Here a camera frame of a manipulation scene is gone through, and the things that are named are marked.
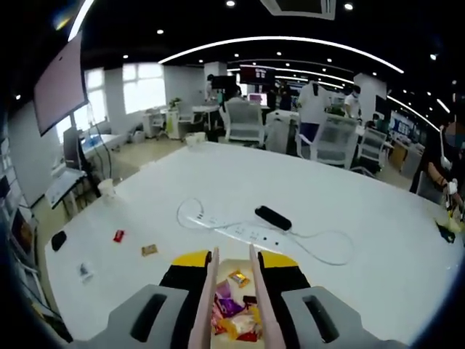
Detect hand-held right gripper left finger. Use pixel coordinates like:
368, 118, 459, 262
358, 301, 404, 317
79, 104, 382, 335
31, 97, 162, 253
70, 249, 213, 349

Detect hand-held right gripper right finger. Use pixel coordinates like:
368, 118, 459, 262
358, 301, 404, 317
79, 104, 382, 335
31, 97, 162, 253
256, 250, 403, 349

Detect pink food tongs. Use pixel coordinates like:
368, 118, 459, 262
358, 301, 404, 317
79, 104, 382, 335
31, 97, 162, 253
187, 244, 287, 349

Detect purple food packet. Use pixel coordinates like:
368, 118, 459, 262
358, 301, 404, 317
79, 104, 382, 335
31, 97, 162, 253
214, 281, 243, 319

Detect clear white food packet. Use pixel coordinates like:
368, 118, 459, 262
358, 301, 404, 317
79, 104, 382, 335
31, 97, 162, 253
76, 261, 95, 284

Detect yellow cake food packet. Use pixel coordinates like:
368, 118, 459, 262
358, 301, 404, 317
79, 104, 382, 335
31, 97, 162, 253
217, 313, 263, 341

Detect small gold candy food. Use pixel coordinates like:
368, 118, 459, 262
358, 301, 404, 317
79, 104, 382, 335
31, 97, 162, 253
227, 268, 252, 289

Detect beige hexagonal container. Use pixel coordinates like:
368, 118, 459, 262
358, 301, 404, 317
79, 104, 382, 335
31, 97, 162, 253
212, 257, 268, 345

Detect black oblong adapter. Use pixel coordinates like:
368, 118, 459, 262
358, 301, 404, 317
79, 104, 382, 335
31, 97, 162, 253
254, 205, 293, 231

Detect black computer mouse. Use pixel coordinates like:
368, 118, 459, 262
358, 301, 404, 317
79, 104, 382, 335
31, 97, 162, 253
51, 230, 68, 252

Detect blue and yellow cloth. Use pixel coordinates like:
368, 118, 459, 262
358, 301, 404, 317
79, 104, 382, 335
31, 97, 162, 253
434, 217, 465, 244

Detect small black-legged table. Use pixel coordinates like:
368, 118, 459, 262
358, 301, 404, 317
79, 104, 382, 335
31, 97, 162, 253
45, 167, 91, 219

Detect metal storage shelf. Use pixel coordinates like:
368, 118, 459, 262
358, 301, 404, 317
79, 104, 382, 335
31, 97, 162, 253
0, 127, 41, 302

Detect white mesh office chair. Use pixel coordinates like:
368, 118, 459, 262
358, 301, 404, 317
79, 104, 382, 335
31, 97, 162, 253
357, 127, 389, 176
315, 116, 360, 171
224, 100, 267, 147

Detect open laptop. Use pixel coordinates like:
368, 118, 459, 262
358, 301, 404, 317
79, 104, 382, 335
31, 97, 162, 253
62, 127, 83, 170

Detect white cabinet green panel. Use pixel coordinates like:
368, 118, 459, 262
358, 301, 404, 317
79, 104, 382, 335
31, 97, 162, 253
165, 108, 181, 140

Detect black monitor on stand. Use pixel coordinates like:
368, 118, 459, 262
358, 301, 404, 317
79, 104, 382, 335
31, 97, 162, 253
211, 75, 238, 92

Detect dark hanging display screen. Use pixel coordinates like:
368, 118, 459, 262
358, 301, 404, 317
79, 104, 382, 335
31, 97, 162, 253
239, 65, 276, 86

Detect long ceiling light strip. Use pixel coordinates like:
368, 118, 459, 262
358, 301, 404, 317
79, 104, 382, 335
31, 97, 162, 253
68, 0, 97, 43
158, 35, 405, 74

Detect group of ceiling spot lights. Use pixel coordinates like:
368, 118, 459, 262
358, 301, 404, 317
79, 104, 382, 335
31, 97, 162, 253
14, 0, 459, 101

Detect ceiling air conditioner vent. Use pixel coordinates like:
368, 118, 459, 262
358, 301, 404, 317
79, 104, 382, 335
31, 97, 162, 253
259, 0, 336, 20

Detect white power strip with cable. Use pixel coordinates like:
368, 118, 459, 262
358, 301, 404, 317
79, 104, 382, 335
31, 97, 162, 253
176, 197, 355, 267

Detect large wall display screen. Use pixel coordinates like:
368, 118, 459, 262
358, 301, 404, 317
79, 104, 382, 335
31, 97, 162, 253
33, 31, 90, 137

